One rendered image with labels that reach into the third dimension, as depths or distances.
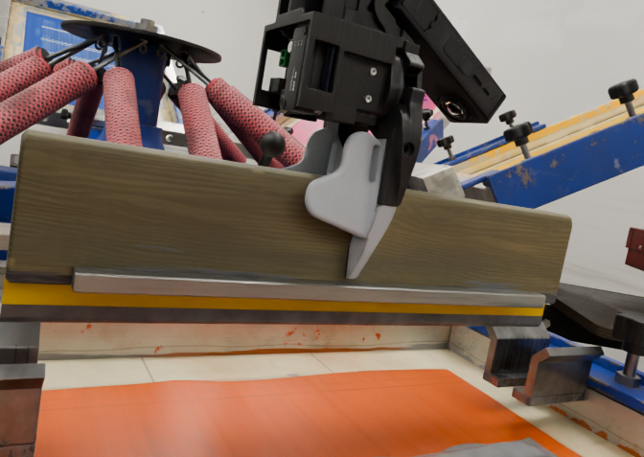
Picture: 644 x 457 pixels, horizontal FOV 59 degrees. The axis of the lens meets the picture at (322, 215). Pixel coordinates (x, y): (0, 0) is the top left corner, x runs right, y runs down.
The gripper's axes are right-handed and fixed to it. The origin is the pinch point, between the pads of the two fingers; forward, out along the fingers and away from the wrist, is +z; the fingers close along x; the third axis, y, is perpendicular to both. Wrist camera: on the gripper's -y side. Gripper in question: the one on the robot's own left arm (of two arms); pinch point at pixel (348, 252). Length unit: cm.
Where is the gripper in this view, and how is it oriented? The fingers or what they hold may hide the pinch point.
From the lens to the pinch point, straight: 38.7
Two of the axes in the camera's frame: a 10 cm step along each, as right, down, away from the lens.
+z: -1.7, 9.8, 1.1
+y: -8.7, -1.0, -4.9
